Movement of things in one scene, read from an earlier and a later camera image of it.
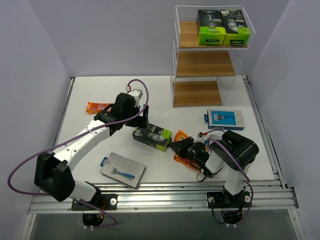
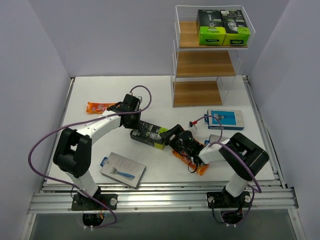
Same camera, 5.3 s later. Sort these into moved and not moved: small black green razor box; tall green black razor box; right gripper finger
Moved: right gripper finger
Not moved: tall green black razor box; small black green razor box
